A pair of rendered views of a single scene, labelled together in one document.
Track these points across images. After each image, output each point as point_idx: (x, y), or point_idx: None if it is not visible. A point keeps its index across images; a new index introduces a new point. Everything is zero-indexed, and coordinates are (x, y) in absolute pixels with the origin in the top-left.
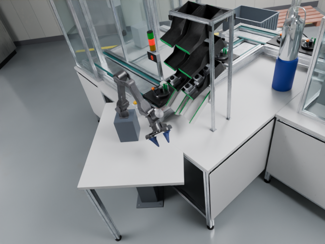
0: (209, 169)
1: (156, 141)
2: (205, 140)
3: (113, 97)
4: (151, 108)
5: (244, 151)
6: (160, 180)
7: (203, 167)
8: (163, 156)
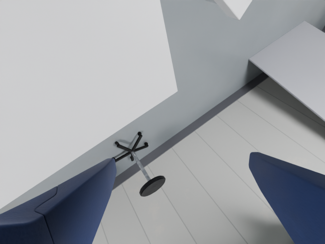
0: (243, 12)
1: (76, 205)
2: None
3: None
4: None
5: None
6: (114, 125)
7: (232, 7)
8: (25, 5)
